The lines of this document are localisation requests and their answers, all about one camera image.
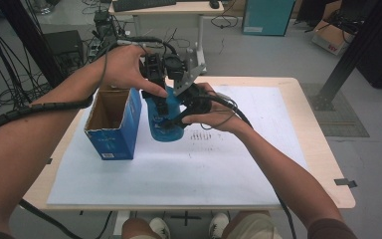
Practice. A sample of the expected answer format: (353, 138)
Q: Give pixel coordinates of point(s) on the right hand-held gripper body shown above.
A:
(192, 78)

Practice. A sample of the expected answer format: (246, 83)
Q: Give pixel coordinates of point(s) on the blue cardboard box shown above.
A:
(116, 132)

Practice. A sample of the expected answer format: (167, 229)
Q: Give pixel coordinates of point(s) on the white office desk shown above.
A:
(179, 8)

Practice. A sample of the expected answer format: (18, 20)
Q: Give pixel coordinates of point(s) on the teal cabinet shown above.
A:
(267, 16)

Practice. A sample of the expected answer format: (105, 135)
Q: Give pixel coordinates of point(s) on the light wooden table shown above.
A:
(318, 139)

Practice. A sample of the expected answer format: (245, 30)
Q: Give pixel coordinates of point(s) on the black computer mouse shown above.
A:
(214, 3)

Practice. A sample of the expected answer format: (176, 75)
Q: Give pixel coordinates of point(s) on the grey tape piece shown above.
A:
(344, 182)

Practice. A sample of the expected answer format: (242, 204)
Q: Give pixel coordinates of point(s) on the black tape cross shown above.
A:
(185, 218)

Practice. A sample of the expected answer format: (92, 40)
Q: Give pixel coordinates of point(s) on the person's leg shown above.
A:
(134, 229)
(252, 227)

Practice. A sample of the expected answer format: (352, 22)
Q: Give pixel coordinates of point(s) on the white sheet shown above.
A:
(195, 172)

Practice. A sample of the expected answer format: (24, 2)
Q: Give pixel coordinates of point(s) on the black metal stand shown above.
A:
(354, 49)

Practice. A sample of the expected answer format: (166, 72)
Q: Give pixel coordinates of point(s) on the black metal post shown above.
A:
(30, 40)

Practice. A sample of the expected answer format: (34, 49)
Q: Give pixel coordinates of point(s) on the person's left leg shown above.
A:
(134, 229)

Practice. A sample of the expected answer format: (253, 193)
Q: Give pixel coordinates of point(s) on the person's right hand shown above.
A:
(220, 116)

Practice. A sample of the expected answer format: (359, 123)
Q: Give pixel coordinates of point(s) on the dark brown sleeve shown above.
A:
(333, 230)

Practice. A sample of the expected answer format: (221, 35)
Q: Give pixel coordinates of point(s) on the person's left hand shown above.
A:
(121, 68)

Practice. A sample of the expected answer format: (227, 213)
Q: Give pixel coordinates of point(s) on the black keyboard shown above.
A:
(142, 4)

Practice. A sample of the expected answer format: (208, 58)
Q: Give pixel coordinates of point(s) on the black computer tower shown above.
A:
(64, 45)

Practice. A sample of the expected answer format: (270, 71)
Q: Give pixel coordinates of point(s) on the white shoe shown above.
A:
(159, 228)
(218, 225)

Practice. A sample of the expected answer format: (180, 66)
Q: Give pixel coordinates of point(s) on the brown cardboard box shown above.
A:
(330, 38)

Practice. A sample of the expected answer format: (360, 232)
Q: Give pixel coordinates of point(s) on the person's right leg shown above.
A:
(252, 227)

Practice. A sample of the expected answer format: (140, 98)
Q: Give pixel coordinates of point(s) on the grey floor mat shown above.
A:
(341, 122)

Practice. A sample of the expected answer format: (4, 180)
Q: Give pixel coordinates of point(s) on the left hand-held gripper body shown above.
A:
(159, 68)

